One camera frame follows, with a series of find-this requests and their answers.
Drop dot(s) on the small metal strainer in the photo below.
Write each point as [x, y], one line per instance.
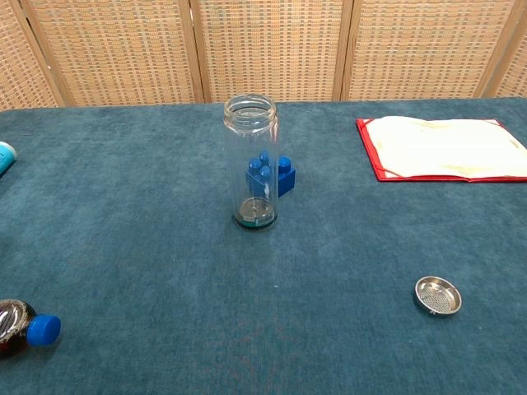
[439, 296]

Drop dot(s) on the clear glass jar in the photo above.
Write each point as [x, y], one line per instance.
[250, 123]

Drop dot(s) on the blue plastic building block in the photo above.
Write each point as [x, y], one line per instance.
[286, 177]

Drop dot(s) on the teal velvet tablecloth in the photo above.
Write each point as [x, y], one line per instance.
[144, 247]

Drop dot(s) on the open red folder white paper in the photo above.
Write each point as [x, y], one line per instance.
[444, 148]

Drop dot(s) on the cola bottle with blue cap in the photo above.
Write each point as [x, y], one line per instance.
[41, 329]

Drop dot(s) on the light blue tube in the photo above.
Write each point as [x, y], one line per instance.
[5, 158]

